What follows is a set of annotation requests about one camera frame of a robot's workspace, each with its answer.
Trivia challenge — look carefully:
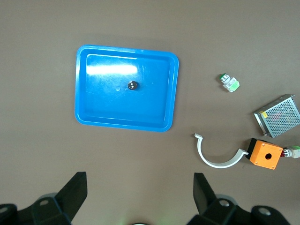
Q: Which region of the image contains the perforated metal power supply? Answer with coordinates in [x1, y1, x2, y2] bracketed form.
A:
[253, 94, 300, 139]

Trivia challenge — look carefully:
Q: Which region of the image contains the green white pushbutton switch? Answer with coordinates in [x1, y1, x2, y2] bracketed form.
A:
[218, 73, 240, 93]

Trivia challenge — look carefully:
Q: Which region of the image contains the large white curved clamp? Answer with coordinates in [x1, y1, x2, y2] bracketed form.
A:
[194, 133, 249, 169]

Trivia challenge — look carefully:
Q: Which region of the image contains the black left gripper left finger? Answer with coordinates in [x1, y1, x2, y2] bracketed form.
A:
[0, 172, 88, 225]

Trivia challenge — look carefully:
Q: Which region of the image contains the blue plastic tray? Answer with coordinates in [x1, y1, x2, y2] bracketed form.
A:
[74, 44, 180, 132]

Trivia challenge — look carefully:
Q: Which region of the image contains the orange black button box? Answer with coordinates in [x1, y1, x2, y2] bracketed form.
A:
[245, 137, 284, 170]

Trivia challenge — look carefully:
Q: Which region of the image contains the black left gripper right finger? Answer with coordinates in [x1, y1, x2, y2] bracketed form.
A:
[187, 172, 291, 225]

